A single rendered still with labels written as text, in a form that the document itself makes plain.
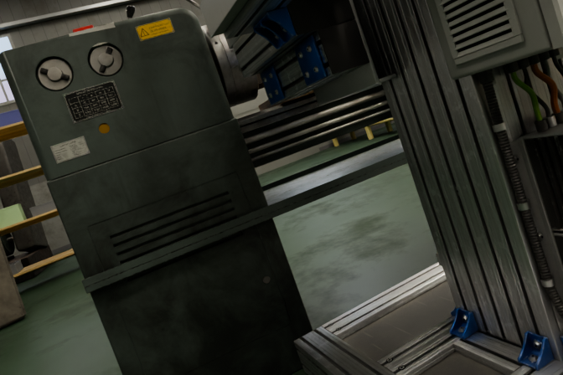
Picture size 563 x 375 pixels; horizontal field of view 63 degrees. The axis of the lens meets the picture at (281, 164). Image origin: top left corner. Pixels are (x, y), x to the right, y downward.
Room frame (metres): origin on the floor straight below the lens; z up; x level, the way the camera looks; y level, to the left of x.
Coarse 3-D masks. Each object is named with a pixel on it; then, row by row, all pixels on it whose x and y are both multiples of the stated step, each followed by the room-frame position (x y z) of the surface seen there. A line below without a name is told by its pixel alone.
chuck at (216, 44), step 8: (208, 32) 1.64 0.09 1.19; (208, 40) 1.64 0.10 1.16; (216, 40) 1.62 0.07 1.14; (216, 48) 1.61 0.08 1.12; (216, 56) 1.60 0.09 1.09; (224, 56) 1.60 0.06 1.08; (216, 64) 1.64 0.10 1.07; (224, 64) 1.60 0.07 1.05; (224, 72) 1.61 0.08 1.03; (224, 80) 1.62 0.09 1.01; (232, 80) 1.63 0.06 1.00; (224, 88) 1.66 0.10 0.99; (232, 88) 1.64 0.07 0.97; (232, 96) 1.67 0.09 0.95; (232, 104) 1.72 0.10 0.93
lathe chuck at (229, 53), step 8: (224, 40) 1.62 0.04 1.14; (224, 48) 1.61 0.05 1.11; (232, 56) 1.61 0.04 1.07; (232, 64) 1.61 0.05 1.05; (232, 72) 1.62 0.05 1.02; (240, 72) 1.63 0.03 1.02; (240, 80) 1.64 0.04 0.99; (248, 80) 1.65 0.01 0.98; (256, 80) 1.67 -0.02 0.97; (240, 88) 1.66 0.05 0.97; (248, 88) 1.67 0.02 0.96; (256, 88) 1.69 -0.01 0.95; (240, 96) 1.69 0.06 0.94; (248, 96) 1.71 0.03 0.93; (256, 96) 1.75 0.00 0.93
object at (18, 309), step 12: (0, 240) 3.76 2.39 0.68; (0, 252) 3.72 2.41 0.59; (0, 264) 3.71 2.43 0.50; (0, 276) 3.69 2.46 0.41; (12, 276) 3.75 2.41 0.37; (0, 288) 3.68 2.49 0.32; (12, 288) 3.71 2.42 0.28; (0, 300) 3.66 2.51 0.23; (12, 300) 3.70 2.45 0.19; (0, 312) 3.64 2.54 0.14; (12, 312) 3.68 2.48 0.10; (24, 312) 3.74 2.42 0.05; (0, 324) 3.63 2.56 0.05
